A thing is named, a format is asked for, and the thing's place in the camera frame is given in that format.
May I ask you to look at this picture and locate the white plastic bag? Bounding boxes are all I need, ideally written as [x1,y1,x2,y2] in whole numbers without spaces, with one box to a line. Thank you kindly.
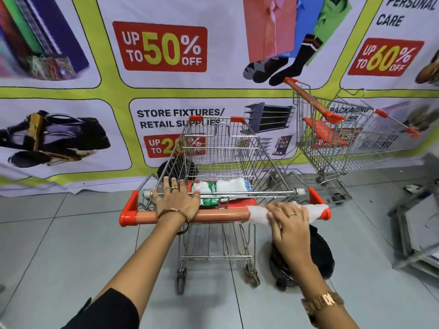
[215,178,252,203]

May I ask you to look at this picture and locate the person's left hand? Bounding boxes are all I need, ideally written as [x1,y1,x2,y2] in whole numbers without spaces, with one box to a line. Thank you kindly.
[150,177,201,222]

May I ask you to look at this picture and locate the black sleeve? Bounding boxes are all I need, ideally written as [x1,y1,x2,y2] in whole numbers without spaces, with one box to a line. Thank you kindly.
[62,288,140,329]

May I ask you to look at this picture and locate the person's left forearm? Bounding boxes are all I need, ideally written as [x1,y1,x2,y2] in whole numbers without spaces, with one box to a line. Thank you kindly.
[91,216,189,319]

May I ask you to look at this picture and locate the black bag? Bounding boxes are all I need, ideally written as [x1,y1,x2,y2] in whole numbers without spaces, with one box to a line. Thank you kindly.
[269,225,335,289]
[157,161,199,183]

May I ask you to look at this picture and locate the white cleaning wipe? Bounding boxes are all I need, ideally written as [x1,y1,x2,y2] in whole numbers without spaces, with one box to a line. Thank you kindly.
[247,202,329,226]

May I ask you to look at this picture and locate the person's right forearm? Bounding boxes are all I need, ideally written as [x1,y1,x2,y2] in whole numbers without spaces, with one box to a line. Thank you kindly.
[286,258,361,329]

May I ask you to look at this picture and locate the empty shopping cart red seat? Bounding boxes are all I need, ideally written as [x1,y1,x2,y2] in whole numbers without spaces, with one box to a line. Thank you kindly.
[284,77,422,205]

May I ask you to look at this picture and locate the printed sale banner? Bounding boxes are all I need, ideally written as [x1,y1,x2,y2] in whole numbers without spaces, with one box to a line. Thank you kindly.
[0,0,439,198]

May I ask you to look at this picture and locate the gold wristwatch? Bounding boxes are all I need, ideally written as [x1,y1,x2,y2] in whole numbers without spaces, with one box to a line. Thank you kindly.
[301,291,345,318]

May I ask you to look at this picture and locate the grey metal rack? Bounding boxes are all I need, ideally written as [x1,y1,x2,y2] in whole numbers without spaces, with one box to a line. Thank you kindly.
[388,181,439,279]

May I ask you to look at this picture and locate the shopping cart with orange handle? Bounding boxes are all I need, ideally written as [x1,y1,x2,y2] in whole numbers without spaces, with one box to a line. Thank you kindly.
[119,115,332,295]

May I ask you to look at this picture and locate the gold bangle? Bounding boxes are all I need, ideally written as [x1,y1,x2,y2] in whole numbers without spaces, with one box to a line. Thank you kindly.
[158,208,190,223]

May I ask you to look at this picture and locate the person's right hand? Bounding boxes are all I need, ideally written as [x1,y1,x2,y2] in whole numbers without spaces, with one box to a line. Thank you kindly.
[266,202,315,268]

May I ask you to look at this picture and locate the green and white packet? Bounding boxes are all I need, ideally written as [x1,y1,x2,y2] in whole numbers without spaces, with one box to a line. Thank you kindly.
[191,181,219,207]

